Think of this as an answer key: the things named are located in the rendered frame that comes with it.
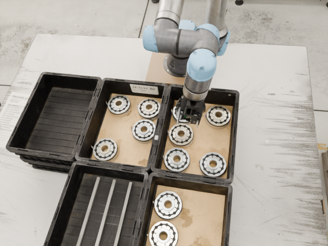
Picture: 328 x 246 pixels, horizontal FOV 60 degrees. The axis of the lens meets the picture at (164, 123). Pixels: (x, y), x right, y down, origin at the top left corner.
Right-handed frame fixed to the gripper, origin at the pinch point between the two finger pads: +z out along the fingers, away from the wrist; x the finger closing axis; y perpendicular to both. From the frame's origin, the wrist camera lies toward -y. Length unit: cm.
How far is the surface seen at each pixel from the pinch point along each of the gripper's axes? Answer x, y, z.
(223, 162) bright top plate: 16.7, 10.2, 12.0
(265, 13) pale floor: 60, -177, 93
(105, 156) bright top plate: -30.0, 14.4, 18.3
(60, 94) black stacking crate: -61, -15, 26
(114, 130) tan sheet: -30.0, 0.9, 21.3
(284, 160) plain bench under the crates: 46, -1, 24
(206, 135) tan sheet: 9.6, -1.9, 15.9
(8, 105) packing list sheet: -94, -12, 43
